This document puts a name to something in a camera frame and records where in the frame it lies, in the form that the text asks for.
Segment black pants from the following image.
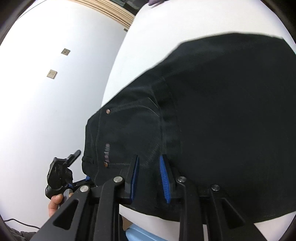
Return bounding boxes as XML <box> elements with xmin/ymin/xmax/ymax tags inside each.
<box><xmin>82</xmin><ymin>33</ymin><xmax>295</xmax><ymax>222</ymax></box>

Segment person left hand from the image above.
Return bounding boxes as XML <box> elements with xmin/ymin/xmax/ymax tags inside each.
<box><xmin>48</xmin><ymin>194</ymin><xmax>64</xmax><ymax>217</ymax></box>

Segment light blue garment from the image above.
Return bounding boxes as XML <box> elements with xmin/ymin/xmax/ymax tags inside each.
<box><xmin>125</xmin><ymin>225</ymin><xmax>166</xmax><ymax>241</ymax></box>

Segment beige curtain left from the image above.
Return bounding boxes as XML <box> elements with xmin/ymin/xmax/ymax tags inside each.
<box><xmin>72</xmin><ymin>0</ymin><xmax>135</xmax><ymax>29</ymax></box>

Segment purple pillow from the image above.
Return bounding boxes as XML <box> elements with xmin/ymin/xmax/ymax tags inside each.
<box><xmin>148</xmin><ymin>0</ymin><xmax>164</xmax><ymax>6</ymax></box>

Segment black cable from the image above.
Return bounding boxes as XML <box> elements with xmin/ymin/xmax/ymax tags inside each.
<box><xmin>3</xmin><ymin>217</ymin><xmax>41</xmax><ymax>230</ymax></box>

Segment wall socket lower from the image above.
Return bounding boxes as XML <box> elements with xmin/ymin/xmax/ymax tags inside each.
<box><xmin>47</xmin><ymin>69</ymin><xmax>57</xmax><ymax>79</ymax></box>

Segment wall socket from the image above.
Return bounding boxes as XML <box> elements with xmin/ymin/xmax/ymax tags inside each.
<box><xmin>47</xmin><ymin>69</ymin><xmax>57</xmax><ymax>79</ymax></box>
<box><xmin>61</xmin><ymin>48</ymin><xmax>70</xmax><ymax>56</ymax></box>

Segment wall socket upper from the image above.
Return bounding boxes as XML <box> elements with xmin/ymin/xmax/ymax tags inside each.
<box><xmin>61</xmin><ymin>48</ymin><xmax>70</xmax><ymax>56</ymax></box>

